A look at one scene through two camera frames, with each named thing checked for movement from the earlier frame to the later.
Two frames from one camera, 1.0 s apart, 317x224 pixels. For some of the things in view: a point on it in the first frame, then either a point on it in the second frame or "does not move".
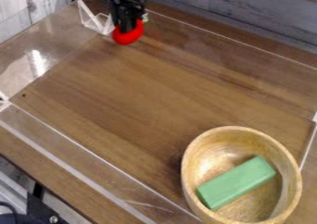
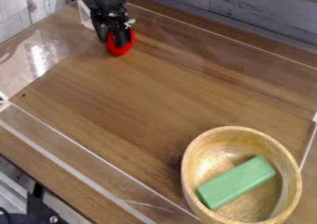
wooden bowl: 241,177 does not move
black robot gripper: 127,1 to 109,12
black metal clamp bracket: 40,213 does not move
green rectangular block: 234,182 does not move
